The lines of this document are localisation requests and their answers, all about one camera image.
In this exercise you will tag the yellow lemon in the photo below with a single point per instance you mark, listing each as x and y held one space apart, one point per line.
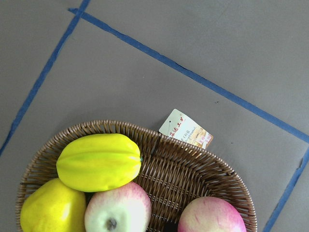
54 207

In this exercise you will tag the red apple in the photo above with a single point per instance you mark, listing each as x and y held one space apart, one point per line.
210 214

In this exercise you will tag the pink peach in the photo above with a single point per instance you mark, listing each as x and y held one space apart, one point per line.
124 209

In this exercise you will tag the yellow starfruit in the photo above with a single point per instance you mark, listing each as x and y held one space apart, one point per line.
99 162

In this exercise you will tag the brown wicker basket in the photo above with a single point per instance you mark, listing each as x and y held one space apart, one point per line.
173 173

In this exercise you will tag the paper price tag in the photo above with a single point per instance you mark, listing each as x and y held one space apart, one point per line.
181 127

